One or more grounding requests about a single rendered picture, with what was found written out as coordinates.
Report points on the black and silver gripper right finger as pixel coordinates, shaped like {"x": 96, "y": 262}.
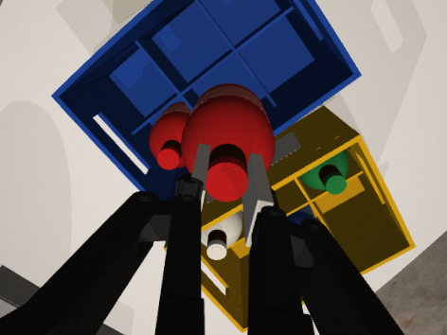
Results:
{"x": 338, "y": 298}

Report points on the brown crate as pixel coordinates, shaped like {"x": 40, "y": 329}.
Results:
{"x": 358, "y": 218}

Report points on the dark blue crate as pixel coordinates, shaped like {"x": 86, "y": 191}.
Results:
{"x": 291, "y": 62}

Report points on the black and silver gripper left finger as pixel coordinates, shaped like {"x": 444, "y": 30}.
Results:
{"x": 79, "y": 296}

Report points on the beige paper pick list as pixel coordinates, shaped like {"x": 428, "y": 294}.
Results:
{"x": 122, "y": 9}

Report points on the cream white bottle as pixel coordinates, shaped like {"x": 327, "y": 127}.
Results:
{"x": 214, "y": 238}

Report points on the blue bottle with grey label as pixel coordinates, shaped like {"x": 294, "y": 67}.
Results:
{"x": 301, "y": 214}

